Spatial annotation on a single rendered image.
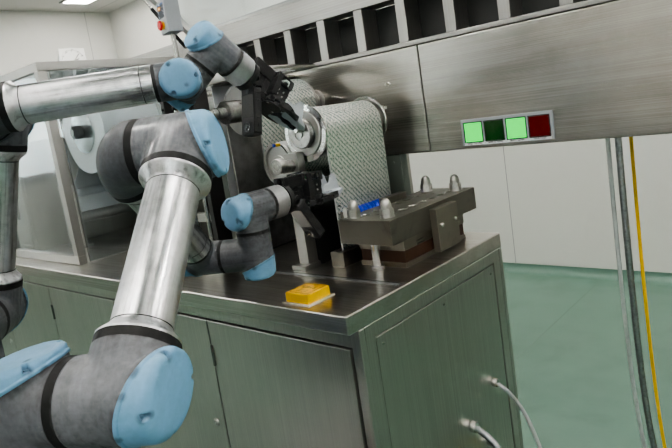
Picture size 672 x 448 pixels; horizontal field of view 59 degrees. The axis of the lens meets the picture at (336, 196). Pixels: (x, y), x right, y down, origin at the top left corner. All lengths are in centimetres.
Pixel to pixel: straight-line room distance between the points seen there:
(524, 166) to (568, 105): 266
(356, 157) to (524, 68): 48
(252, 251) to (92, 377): 59
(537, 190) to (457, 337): 271
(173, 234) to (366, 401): 58
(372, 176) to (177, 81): 67
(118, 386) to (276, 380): 73
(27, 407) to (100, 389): 10
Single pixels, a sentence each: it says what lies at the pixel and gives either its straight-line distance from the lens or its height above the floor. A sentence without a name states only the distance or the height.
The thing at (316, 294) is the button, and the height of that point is 92.
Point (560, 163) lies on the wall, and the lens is 408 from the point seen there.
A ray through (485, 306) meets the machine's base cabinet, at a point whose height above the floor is 73.
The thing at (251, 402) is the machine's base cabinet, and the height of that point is 62.
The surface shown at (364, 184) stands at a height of 109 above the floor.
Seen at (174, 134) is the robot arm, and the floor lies 130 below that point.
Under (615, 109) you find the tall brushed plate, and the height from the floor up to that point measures 120.
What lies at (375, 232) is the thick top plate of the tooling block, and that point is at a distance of 140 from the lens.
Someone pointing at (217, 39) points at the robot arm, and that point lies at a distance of 133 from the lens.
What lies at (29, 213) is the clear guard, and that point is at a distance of 258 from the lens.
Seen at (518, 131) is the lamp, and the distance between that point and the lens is 157.
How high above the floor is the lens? 130
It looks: 8 degrees down
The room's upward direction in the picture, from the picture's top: 9 degrees counter-clockwise
